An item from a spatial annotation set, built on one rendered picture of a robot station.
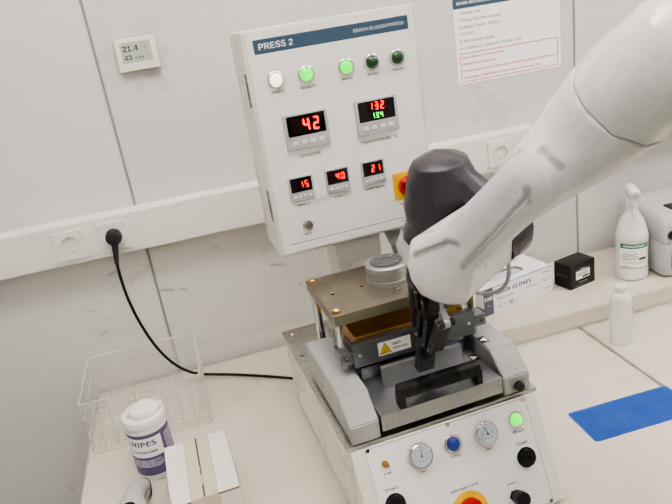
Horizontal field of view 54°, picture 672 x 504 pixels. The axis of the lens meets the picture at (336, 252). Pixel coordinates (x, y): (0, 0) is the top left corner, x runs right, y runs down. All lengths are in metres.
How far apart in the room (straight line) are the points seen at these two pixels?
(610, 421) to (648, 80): 0.91
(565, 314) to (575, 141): 1.08
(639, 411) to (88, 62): 1.38
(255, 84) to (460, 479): 0.76
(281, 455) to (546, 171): 0.92
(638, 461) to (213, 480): 0.76
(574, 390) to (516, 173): 0.90
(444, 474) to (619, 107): 0.70
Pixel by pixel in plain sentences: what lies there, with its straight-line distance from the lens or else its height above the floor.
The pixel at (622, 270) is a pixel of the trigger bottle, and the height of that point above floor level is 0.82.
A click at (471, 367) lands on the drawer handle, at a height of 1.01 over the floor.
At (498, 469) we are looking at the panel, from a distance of 1.19.
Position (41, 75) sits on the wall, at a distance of 1.63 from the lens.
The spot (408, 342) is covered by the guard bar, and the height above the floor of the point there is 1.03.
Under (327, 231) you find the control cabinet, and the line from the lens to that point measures 1.28.
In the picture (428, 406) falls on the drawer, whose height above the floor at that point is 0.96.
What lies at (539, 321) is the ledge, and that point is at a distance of 1.69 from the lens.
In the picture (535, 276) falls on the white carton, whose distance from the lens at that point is 1.79.
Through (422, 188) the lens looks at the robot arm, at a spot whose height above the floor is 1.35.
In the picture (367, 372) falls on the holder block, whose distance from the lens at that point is 1.17.
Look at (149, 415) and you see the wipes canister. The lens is 1.38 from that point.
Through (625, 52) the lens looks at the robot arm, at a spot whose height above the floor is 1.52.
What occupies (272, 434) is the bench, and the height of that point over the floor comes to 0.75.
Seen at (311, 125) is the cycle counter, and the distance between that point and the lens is 1.22.
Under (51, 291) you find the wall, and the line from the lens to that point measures 1.75.
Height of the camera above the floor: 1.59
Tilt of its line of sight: 21 degrees down
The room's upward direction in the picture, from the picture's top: 9 degrees counter-clockwise
